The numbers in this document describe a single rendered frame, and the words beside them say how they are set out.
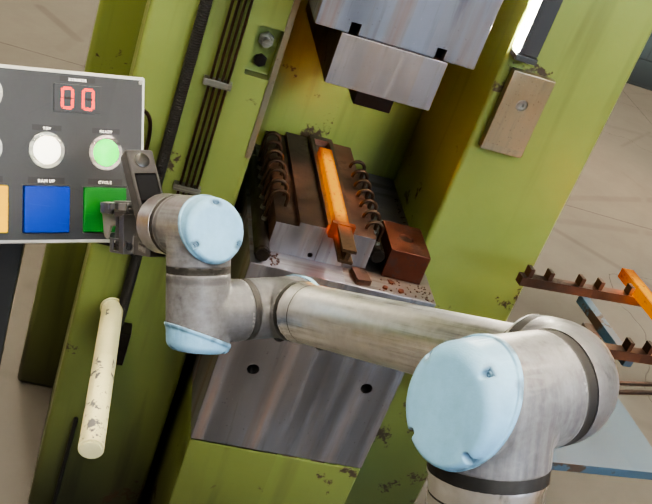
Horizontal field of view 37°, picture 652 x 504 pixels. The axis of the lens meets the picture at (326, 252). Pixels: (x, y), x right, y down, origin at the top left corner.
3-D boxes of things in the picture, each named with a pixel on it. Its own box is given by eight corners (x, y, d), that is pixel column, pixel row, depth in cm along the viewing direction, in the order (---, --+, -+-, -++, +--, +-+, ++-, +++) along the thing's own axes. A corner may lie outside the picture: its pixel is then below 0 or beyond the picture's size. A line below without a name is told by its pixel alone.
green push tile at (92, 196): (126, 232, 165) (127, 187, 165) (84, 232, 161) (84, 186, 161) (122, 231, 167) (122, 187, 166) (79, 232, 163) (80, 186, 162)
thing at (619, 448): (666, 481, 197) (670, 474, 196) (493, 464, 184) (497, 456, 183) (601, 385, 222) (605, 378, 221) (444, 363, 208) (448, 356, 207)
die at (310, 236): (363, 272, 193) (378, 236, 190) (266, 249, 189) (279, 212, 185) (339, 176, 229) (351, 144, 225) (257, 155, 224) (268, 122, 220)
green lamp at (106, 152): (116, 171, 163) (121, 148, 161) (88, 164, 162) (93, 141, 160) (117, 163, 165) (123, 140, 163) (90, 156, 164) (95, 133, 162)
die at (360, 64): (428, 111, 177) (448, 63, 173) (324, 82, 172) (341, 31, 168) (392, 35, 213) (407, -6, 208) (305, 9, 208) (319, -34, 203)
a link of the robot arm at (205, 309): (256, 354, 138) (257, 266, 137) (183, 361, 131) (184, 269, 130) (222, 344, 146) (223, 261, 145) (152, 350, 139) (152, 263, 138)
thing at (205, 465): (296, 611, 234) (361, 469, 213) (138, 589, 225) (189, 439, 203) (282, 450, 282) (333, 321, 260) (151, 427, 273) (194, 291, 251)
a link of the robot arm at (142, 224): (148, 193, 139) (208, 194, 145) (134, 192, 143) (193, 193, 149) (147, 256, 140) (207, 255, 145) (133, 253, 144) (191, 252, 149)
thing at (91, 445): (102, 464, 172) (109, 442, 169) (72, 459, 170) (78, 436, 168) (122, 320, 209) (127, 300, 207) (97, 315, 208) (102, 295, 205)
